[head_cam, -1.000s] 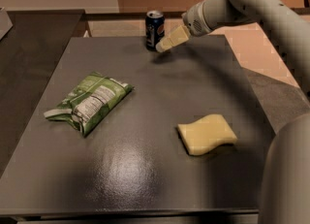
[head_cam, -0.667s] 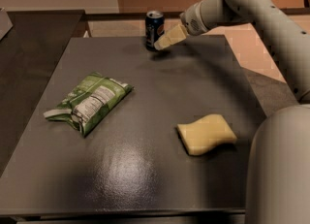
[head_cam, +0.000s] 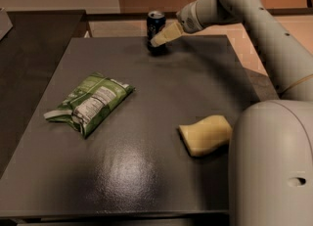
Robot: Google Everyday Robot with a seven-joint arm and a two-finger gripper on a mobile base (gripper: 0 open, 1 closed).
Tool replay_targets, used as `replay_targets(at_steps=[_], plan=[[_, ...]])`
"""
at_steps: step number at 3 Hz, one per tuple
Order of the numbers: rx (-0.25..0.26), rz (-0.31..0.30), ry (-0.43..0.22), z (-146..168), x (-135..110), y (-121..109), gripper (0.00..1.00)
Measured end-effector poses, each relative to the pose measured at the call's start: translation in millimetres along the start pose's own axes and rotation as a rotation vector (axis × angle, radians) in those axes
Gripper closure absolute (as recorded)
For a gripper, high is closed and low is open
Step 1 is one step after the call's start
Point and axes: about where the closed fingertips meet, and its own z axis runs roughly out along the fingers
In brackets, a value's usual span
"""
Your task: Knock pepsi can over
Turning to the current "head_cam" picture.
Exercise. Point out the yellow wavy sponge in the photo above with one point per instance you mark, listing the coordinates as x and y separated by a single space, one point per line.
207 135

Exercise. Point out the green chip bag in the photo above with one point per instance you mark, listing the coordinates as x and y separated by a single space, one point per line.
90 103

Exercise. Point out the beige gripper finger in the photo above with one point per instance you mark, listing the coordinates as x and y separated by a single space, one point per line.
167 34

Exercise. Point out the dark blue pepsi can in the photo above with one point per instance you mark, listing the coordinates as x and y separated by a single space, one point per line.
155 23

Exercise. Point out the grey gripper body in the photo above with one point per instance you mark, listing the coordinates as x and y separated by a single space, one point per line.
188 19

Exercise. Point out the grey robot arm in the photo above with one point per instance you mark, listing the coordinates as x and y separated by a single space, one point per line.
270 170

